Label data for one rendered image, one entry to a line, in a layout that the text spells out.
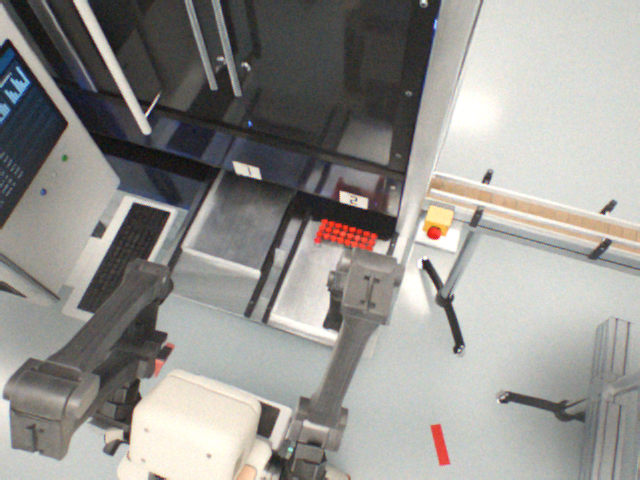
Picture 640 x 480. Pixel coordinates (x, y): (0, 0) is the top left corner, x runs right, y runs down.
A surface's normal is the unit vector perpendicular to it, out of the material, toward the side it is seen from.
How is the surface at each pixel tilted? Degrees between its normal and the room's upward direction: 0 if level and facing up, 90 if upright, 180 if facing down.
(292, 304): 0
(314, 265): 0
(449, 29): 90
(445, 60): 90
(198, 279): 0
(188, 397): 42
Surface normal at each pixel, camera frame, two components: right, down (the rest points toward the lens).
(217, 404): 0.21, -0.89
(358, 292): 0.15, -0.48
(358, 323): -0.14, 0.59
